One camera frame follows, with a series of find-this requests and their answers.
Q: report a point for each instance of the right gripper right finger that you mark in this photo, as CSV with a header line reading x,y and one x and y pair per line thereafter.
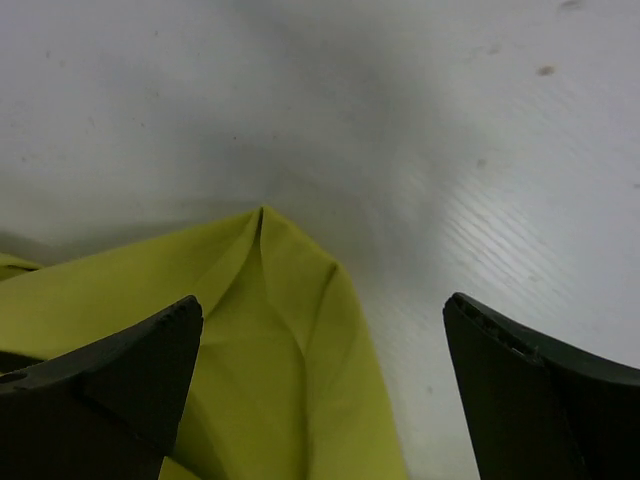
x,y
536,407

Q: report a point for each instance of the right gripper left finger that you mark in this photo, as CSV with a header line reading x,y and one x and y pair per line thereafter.
x,y
107,410

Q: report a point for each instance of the yellow-green trousers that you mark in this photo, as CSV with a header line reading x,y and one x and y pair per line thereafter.
x,y
287,383

